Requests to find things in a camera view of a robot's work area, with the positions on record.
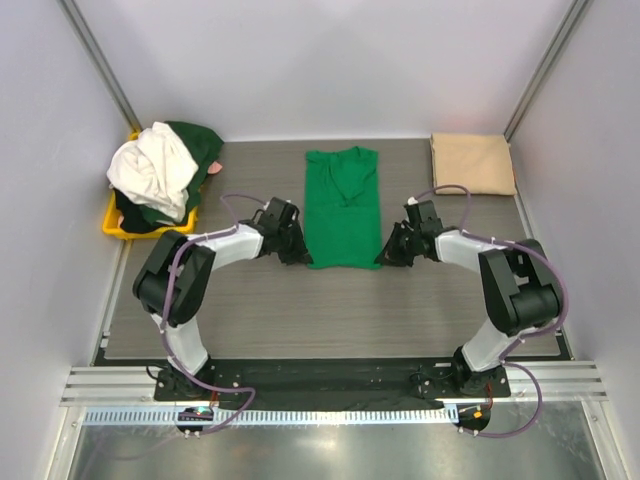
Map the bright green t-shirt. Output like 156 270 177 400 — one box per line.
303 146 383 270

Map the yellow plastic bin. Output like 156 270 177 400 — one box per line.
101 128 201 242

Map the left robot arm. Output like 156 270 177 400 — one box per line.
132 197 313 401

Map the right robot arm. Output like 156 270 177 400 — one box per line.
375 201 565 396

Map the folded beige t-shirt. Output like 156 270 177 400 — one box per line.
430 133 516 196

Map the pink garment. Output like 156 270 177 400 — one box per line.
207 161 223 175

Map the white t-shirt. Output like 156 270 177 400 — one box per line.
107 122 199 221

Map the dark green t-shirt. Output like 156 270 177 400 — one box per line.
112 119 225 235

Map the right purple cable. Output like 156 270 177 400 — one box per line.
409 183 571 441

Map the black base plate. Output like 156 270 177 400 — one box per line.
152 357 511 412

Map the white slotted cable duct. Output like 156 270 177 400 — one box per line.
83 405 458 428

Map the aluminium front rail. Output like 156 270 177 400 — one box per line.
60 361 608 407

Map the right aluminium frame post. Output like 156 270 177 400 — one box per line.
504 0 593 142

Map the aluminium frame post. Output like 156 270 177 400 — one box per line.
56 0 142 131
504 0 593 142

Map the left aluminium frame post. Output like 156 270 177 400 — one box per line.
56 0 142 131

